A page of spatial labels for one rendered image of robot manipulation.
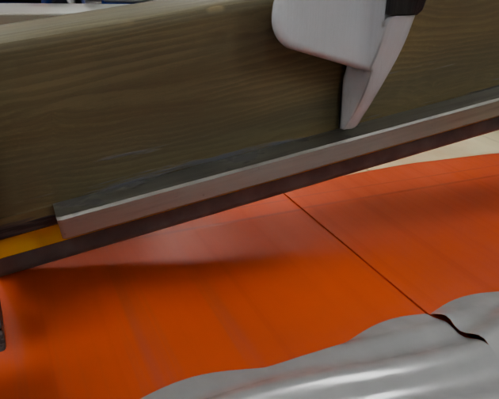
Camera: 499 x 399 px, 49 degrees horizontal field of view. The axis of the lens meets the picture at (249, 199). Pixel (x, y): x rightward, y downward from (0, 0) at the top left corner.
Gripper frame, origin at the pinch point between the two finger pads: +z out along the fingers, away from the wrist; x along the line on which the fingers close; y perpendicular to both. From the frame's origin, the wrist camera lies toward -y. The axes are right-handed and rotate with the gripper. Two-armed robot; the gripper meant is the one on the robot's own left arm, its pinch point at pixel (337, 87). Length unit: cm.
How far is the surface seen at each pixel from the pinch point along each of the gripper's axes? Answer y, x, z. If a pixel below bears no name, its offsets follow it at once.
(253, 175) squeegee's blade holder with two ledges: 5.5, 2.5, 2.9
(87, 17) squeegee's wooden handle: 11.5, -0.1, -3.3
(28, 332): 15.2, 3.7, 7.4
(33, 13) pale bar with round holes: 11.9, -17.1, -1.1
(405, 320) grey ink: 1.3, 8.5, 7.4
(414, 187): -8.3, -2.0, 7.4
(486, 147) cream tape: -19.2, -6.2, 7.4
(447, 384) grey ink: 2.6, 12.1, 7.0
